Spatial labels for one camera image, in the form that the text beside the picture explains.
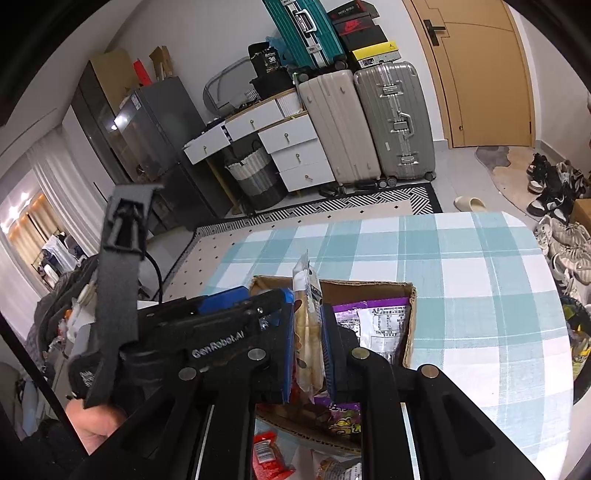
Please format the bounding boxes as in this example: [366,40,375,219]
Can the dark refrigerator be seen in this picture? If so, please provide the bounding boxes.
[113,76,232,232]

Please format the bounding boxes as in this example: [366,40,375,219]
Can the black glass cabinet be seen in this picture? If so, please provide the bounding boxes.
[69,60,134,185]

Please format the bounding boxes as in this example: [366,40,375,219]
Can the scattered sneakers pile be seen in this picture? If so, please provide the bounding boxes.
[526,152,591,305]

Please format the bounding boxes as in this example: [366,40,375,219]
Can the large brown cardboard box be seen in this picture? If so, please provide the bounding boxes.
[90,48,139,109]

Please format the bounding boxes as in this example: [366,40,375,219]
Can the beige door mat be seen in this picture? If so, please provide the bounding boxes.
[475,145,555,215]

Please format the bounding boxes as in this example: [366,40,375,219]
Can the black door handle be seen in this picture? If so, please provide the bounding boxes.
[423,19,446,46]

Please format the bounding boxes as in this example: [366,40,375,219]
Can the black cable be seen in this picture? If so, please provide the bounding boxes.
[142,251,165,302]

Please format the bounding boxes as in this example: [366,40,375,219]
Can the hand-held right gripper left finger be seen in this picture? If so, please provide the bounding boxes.
[69,290,297,480]

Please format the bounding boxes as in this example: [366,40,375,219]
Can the black bag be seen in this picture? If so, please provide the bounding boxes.
[249,41,296,100]

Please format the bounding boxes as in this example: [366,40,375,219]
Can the black and yellow shoe box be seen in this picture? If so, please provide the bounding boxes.
[344,25,402,71]

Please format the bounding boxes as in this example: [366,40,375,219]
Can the narrow brown cardboard box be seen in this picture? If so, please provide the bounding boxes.
[148,45,175,79]

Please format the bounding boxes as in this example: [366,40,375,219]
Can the white drawer cabinet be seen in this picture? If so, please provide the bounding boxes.
[183,90,335,192]

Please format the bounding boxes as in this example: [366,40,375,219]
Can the red snack packet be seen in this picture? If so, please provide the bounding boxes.
[253,431,296,480]

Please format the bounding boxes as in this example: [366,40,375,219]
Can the red and black shoe box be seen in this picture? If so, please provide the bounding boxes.
[333,14,386,41]

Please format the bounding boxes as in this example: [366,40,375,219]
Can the teal suitcase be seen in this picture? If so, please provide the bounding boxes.
[262,0,347,70]

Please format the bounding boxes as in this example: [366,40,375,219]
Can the grey suitcase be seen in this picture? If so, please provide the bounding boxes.
[353,61,437,182]

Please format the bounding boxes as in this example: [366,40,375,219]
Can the beige suitcase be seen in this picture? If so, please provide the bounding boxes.
[295,69,384,185]

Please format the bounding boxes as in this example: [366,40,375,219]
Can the small brown cardboard box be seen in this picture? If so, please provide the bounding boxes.
[570,198,591,227]

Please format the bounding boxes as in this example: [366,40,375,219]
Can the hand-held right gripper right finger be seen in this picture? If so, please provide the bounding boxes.
[320,302,548,480]

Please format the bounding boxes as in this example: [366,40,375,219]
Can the woven laundry basket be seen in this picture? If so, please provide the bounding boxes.
[225,141,287,210]

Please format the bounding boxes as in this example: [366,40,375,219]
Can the white curtain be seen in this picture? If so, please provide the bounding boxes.
[0,129,112,324]

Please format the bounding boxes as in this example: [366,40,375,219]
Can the metal framed folding board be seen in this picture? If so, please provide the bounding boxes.
[203,56,259,112]

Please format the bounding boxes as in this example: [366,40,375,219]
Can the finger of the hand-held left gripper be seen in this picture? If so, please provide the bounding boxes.
[200,285,251,315]
[198,288,287,334]

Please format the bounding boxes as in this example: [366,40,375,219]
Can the hanging clothes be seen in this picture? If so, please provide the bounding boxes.
[39,233,80,282]

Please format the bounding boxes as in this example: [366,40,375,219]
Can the black trash bin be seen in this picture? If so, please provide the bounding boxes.
[561,295,591,407]

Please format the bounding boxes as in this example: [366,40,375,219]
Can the wooden door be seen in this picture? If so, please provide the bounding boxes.
[402,0,539,148]

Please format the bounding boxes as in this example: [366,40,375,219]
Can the white snack packet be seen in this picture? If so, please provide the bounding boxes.
[314,456,363,480]

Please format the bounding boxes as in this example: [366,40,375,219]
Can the clear biscuit packet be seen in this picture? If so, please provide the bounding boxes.
[292,249,326,407]

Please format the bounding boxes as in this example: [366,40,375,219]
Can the black pole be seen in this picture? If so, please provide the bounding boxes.
[0,318,71,428]

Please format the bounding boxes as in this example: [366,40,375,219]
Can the person's left hand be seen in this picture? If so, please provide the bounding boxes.
[65,399,129,456]

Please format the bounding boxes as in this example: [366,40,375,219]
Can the purple packet with white label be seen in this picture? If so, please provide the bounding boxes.
[332,298,411,366]

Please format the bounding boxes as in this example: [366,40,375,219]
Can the pile of household clutter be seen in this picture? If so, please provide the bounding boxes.
[25,258,100,365]

